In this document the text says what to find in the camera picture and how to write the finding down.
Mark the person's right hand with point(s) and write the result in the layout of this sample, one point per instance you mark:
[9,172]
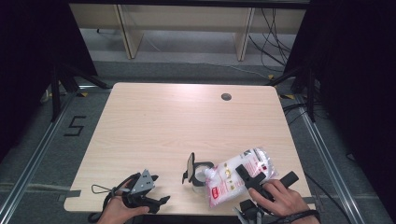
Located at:
[280,200]

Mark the grey tape strip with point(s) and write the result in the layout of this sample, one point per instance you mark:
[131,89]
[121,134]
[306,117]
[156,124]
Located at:
[308,200]
[73,194]

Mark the black metal stand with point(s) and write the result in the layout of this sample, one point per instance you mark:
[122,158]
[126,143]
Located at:
[310,93]
[56,93]

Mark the aluminium floor rail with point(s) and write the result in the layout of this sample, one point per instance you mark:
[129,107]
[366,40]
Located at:
[34,158]
[330,165]

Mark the red and white spout pouch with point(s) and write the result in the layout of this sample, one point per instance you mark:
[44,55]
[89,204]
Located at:
[227,180]

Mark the glass jar with black lid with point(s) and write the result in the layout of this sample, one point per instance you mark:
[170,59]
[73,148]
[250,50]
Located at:
[202,174]

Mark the grey round table grommet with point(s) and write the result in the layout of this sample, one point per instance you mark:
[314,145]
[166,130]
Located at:
[226,96]

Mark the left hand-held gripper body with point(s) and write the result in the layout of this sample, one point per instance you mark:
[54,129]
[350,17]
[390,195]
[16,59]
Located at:
[143,184]

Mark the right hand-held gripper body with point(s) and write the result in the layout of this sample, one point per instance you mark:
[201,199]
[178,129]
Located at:
[249,211]

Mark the person's left hand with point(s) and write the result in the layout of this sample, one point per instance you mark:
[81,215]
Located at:
[120,214]

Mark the black curtain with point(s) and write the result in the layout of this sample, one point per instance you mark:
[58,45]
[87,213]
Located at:
[358,62]
[25,46]

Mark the light wooden shelf unit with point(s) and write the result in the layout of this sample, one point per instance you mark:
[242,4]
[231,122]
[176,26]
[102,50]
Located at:
[186,18]

